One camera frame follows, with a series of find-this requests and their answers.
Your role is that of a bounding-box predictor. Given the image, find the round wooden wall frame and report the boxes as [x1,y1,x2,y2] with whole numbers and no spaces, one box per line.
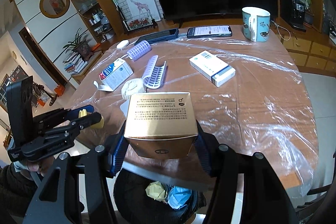
[39,0,70,19]

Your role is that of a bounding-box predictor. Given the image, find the small yellow cap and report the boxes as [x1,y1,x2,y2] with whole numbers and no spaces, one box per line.
[79,110,104,129]

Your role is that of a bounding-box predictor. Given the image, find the black chair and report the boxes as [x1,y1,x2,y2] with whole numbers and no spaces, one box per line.
[295,166,336,223]

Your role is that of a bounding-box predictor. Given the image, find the yellow crumpled paper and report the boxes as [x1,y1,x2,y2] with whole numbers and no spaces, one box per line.
[145,181,170,203]

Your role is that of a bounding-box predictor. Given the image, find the purple hair roller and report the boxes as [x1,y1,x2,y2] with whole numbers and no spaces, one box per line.
[127,40,151,61]
[142,55,166,89]

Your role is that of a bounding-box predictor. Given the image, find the blue crumpled trash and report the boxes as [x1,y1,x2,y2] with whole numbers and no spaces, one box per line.
[167,186,193,210]

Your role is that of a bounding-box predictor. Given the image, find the teal white fish mug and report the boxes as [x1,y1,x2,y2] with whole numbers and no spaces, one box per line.
[242,7,270,42]

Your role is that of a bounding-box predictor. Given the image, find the stack of books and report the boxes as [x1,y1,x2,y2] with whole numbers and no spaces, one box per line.
[63,52,88,75]

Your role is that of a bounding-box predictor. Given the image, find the open purple hair roller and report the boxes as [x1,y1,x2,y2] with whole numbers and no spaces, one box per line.
[142,55,166,89]

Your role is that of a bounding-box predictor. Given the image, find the small green plant right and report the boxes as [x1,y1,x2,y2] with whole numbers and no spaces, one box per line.
[302,0,314,26]

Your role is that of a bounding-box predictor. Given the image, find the giraffe picture canvas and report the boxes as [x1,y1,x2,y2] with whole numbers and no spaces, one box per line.
[126,0,161,22]

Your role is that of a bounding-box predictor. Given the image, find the white blue carton box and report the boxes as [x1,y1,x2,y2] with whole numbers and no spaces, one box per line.
[189,51,236,88]

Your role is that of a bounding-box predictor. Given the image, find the gold cardboard box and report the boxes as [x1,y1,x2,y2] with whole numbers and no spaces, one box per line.
[124,92,198,160]

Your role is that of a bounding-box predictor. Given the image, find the black trash bin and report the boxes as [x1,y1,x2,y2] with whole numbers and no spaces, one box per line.
[113,169,206,223]

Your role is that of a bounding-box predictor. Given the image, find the red flower framed picture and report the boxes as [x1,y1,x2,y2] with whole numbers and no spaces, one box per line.
[123,16,158,32]

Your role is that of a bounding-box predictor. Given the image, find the black coffee machine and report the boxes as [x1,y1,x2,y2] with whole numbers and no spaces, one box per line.
[280,0,306,32]

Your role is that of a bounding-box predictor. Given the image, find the black smartphone lit screen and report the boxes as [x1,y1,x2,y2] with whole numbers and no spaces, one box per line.
[186,25,232,38]

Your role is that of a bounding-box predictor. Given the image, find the person's left hand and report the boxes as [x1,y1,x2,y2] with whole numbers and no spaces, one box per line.
[26,156,55,177]

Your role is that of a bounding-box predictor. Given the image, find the white frosted plastic lid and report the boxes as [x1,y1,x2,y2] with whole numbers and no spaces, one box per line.
[120,100,130,118]

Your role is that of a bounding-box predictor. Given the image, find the blue white medicine box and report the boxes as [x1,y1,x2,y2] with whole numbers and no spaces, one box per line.
[93,58,133,92]

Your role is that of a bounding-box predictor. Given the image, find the white charging cable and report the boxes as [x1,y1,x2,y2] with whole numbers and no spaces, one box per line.
[270,19,293,42]

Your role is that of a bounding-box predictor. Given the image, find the potted green plant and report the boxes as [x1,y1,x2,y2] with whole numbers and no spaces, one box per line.
[63,28,93,61]

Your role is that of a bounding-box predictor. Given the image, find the wooden tv cabinet drawers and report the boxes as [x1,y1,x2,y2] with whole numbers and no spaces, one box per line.
[272,18,335,77]

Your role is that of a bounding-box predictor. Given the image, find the white oval case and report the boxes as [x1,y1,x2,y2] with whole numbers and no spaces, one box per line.
[116,40,129,50]

